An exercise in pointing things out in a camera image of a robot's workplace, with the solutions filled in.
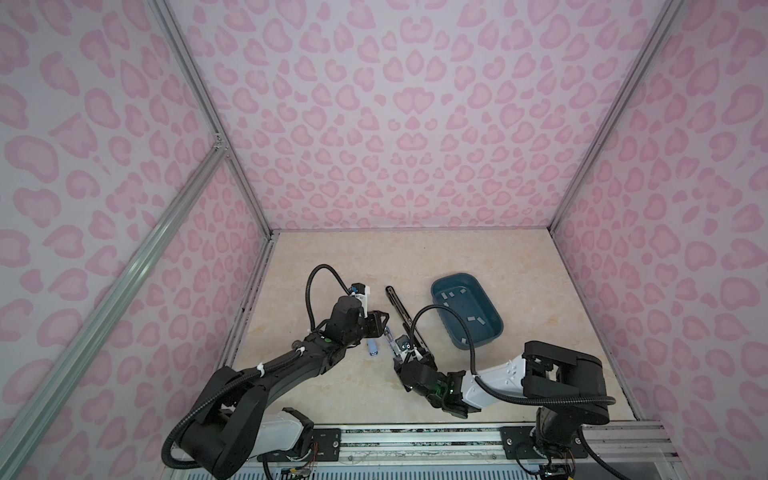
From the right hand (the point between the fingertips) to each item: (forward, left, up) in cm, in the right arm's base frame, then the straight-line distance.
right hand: (402, 355), depth 86 cm
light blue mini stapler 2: (+5, +4, -1) cm, 7 cm away
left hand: (+9, +5, +8) cm, 13 cm away
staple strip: (+13, -22, -2) cm, 26 cm away
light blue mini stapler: (+2, +8, 0) cm, 9 cm away
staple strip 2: (+22, -14, -2) cm, 26 cm away
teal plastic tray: (+22, -20, -2) cm, 30 cm away
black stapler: (+10, -2, -1) cm, 10 cm away
